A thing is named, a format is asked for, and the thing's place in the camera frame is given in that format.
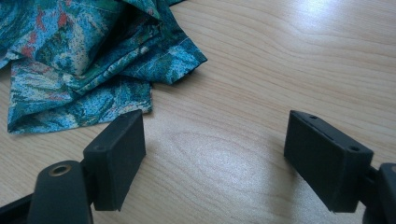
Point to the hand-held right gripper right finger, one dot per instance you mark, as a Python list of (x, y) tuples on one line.
[(323, 168)]

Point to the teal floral shirt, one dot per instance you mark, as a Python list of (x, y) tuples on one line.
[(87, 62)]

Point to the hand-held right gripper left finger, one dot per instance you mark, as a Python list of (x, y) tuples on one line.
[(120, 161)]

